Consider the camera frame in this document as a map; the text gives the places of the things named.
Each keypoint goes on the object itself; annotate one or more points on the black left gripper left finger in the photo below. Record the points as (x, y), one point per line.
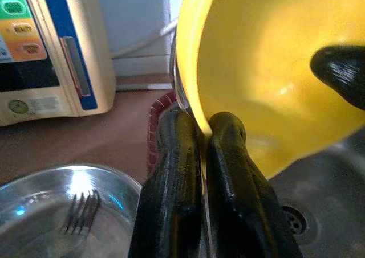
(171, 184)

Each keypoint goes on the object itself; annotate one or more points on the empty steel sink basin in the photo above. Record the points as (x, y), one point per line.
(328, 198)

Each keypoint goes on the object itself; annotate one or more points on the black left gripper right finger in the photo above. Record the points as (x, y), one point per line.
(236, 189)

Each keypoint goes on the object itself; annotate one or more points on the yellow bowl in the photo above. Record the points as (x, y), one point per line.
(256, 55)

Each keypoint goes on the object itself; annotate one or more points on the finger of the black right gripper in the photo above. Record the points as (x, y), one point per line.
(342, 70)

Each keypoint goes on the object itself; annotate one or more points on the clear glass bowl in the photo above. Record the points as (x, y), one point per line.
(178, 93)
(34, 189)

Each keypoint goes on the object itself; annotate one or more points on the beige water ionizer appliance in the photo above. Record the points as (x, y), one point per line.
(57, 98)

